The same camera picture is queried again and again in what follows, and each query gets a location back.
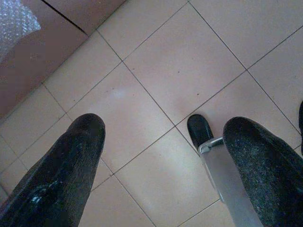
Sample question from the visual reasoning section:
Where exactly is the brown base cabinet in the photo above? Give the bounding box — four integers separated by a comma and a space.
0, 0, 130, 119

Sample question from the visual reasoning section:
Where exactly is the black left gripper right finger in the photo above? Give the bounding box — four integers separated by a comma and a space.
223, 116, 303, 227

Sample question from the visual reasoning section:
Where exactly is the black robot left foot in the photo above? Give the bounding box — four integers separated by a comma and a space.
187, 114, 215, 153

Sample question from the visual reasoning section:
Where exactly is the clear bubble wrap sheet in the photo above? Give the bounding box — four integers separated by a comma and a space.
0, 0, 41, 62

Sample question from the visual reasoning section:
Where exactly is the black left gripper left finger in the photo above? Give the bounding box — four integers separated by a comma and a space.
0, 113, 106, 227

